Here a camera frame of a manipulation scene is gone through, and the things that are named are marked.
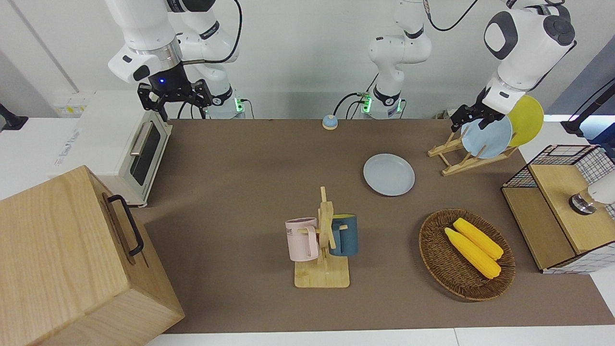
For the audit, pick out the black camera stand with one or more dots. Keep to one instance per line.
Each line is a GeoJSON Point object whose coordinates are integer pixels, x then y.
{"type": "Point", "coordinates": [12, 120]}
{"type": "Point", "coordinates": [579, 122]}

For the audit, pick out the yellow corn cob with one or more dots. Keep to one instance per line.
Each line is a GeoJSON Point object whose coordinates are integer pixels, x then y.
{"type": "Point", "coordinates": [473, 254]}
{"type": "Point", "coordinates": [480, 238]}

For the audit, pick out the wooden plate rack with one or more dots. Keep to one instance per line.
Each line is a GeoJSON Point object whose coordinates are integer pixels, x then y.
{"type": "Point", "coordinates": [461, 164]}

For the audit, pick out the yellow plate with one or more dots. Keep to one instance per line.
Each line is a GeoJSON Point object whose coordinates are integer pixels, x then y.
{"type": "Point", "coordinates": [528, 120]}

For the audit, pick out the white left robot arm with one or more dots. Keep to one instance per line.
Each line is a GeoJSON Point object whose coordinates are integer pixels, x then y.
{"type": "Point", "coordinates": [399, 48]}

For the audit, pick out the light blue plate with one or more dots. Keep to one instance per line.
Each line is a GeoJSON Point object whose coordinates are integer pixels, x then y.
{"type": "Point", "coordinates": [492, 142]}

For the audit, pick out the brown table mat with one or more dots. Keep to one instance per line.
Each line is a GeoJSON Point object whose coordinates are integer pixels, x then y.
{"type": "Point", "coordinates": [240, 192]}

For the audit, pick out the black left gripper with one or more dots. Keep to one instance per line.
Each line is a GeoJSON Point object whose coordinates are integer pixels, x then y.
{"type": "Point", "coordinates": [483, 108]}

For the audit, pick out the large wooden box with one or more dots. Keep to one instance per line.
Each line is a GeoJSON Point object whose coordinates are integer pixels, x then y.
{"type": "Point", "coordinates": [57, 259]}

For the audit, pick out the dark blue mug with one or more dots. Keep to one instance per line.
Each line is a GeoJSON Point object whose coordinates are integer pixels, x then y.
{"type": "Point", "coordinates": [346, 238]}

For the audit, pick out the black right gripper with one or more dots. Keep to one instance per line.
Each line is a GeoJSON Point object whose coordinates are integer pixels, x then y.
{"type": "Point", "coordinates": [168, 81]}

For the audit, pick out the small blue call bell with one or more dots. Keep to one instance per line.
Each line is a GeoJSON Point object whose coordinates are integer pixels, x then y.
{"type": "Point", "coordinates": [329, 122]}

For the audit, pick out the pink mug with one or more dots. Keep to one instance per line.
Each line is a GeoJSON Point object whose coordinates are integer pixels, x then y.
{"type": "Point", "coordinates": [301, 240]}

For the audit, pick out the brown wicker basket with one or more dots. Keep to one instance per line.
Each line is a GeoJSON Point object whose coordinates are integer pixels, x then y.
{"type": "Point", "coordinates": [439, 250]}

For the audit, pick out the gray plate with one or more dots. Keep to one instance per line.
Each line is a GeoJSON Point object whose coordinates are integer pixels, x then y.
{"type": "Point", "coordinates": [389, 175]}

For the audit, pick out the white wall socket strip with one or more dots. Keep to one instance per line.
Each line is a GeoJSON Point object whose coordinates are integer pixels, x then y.
{"type": "Point", "coordinates": [72, 106]}

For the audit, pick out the wooden mug tree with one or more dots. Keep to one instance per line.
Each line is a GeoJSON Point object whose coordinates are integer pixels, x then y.
{"type": "Point", "coordinates": [323, 274]}

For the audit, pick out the white toaster oven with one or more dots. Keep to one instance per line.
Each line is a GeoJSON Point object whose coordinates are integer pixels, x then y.
{"type": "Point", "coordinates": [105, 139]}

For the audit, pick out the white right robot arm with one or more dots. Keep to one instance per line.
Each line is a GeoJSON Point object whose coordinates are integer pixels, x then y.
{"type": "Point", "coordinates": [144, 29]}

